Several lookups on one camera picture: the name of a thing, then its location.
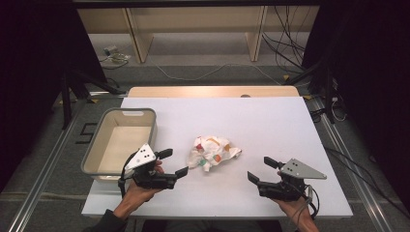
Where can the black metal stand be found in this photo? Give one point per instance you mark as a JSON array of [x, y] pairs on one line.
[[328, 93], [66, 100]]

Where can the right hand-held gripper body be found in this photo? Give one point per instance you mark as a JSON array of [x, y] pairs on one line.
[[283, 190]]

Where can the person's right hand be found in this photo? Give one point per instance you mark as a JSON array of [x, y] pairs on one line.
[[293, 208]]

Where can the grey power adapter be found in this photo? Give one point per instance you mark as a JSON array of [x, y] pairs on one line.
[[110, 50]]

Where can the black curtain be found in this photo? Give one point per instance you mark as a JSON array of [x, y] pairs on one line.
[[32, 80], [377, 80]]

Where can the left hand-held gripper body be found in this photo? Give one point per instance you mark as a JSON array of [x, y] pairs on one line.
[[154, 180]]

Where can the white patterned cloth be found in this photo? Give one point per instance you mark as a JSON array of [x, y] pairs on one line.
[[211, 153]]

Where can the white board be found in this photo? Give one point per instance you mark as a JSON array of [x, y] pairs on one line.
[[264, 129]]

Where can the light wooden shelf unit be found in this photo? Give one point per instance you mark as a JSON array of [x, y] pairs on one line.
[[193, 17]]

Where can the grey plastic bin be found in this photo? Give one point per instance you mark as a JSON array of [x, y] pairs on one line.
[[122, 141]]

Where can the aluminium rail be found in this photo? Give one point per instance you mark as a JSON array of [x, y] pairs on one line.
[[42, 180], [354, 180]]

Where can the person's left hand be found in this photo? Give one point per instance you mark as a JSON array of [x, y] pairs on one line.
[[137, 198]]

